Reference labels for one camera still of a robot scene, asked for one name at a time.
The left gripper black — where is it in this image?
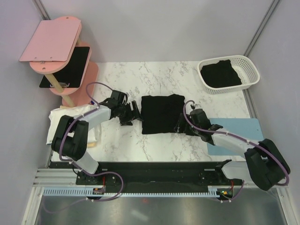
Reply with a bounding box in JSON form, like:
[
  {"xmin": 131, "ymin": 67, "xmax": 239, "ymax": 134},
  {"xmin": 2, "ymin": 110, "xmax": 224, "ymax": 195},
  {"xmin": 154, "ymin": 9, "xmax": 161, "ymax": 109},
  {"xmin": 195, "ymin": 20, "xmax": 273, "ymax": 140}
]
[{"xmin": 118, "ymin": 100, "xmax": 143, "ymax": 126}]

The black t shirt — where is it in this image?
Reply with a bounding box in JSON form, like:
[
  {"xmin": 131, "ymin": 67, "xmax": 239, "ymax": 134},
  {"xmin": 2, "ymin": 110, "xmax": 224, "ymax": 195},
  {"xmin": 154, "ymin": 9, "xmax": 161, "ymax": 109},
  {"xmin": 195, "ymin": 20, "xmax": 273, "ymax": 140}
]
[
  {"xmin": 141, "ymin": 94, "xmax": 185, "ymax": 135},
  {"xmin": 200, "ymin": 60, "xmax": 242, "ymax": 88}
]

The white t shirt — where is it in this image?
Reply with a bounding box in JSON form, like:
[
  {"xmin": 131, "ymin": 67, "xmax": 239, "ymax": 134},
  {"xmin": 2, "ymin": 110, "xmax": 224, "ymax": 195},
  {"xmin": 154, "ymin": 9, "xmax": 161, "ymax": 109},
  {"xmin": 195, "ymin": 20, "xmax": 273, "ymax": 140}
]
[{"xmin": 46, "ymin": 104, "xmax": 103, "ymax": 147}]

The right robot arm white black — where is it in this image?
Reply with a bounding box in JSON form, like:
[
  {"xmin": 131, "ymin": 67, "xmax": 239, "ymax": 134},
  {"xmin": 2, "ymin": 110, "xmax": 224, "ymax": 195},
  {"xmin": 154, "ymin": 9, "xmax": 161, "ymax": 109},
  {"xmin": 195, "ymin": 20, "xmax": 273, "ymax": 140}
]
[{"xmin": 174, "ymin": 109, "xmax": 290, "ymax": 191}]

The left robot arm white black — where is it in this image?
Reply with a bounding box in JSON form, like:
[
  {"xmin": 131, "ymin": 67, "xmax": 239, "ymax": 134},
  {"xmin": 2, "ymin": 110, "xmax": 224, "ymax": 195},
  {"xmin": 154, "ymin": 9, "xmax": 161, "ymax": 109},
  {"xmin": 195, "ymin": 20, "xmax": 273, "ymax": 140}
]
[{"xmin": 51, "ymin": 90, "xmax": 142, "ymax": 184}]

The black t shirt in basket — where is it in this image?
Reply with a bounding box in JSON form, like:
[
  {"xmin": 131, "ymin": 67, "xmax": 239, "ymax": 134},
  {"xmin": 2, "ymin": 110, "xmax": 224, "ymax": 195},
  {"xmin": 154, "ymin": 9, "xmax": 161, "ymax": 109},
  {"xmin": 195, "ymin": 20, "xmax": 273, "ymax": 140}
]
[{"xmin": 200, "ymin": 60, "xmax": 242, "ymax": 88}]

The light blue folding board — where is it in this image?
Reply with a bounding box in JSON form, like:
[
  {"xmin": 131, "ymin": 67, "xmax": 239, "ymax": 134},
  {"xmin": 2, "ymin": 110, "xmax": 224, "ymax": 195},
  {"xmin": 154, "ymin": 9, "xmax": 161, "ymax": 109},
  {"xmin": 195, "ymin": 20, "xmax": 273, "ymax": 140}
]
[{"xmin": 207, "ymin": 118, "xmax": 264, "ymax": 156}]

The black clipboard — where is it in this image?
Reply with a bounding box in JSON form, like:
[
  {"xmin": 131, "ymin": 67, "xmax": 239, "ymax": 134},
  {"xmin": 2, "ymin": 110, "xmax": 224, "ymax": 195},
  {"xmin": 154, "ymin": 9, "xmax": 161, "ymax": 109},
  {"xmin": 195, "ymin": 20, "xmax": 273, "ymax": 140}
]
[{"xmin": 53, "ymin": 46, "xmax": 90, "ymax": 88}]

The pink tiered shelf stand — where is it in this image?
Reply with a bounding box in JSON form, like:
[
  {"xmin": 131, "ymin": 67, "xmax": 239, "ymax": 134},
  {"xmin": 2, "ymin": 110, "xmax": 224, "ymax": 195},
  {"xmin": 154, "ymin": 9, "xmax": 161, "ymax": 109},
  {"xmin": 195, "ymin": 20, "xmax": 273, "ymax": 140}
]
[{"xmin": 19, "ymin": 16, "xmax": 98, "ymax": 107}]

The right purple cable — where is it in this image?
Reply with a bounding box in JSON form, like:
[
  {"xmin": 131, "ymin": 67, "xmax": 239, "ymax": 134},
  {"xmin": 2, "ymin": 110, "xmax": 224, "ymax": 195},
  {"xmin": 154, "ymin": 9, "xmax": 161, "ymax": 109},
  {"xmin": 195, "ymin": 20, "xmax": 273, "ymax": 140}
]
[{"xmin": 182, "ymin": 100, "xmax": 290, "ymax": 203}]

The purple cable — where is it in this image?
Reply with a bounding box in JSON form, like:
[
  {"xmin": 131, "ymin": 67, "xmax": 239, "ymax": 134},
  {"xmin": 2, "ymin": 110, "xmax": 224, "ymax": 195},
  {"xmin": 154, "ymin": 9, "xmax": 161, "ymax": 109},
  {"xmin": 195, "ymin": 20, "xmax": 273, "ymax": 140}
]
[
  {"xmin": 182, "ymin": 100, "xmax": 290, "ymax": 203},
  {"xmin": 59, "ymin": 82, "xmax": 125, "ymax": 202}
]

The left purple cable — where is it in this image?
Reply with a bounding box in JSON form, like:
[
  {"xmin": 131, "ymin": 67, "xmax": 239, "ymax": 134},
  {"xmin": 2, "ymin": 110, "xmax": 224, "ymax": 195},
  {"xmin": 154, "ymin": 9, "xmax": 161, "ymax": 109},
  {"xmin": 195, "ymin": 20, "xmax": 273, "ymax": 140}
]
[{"xmin": 59, "ymin": 82, "xmax": 125, "ymax": 202}]

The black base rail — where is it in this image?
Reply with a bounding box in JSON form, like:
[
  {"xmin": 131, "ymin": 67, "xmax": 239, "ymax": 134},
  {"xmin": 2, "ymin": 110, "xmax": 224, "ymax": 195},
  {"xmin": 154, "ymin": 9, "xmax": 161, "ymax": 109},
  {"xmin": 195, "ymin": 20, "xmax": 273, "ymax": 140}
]
[{"xmin": 49, "ymin": 160, "xmax": 274, "ymax": 187}]

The light blue cable duct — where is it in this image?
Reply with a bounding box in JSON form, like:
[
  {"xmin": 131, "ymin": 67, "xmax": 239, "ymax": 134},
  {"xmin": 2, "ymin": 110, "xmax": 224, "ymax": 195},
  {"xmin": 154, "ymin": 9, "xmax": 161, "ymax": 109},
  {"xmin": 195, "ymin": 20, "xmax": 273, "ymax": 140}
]
[{"xmin": 43, "ymin": 187, "xmax": 233, "ymax": 197}]

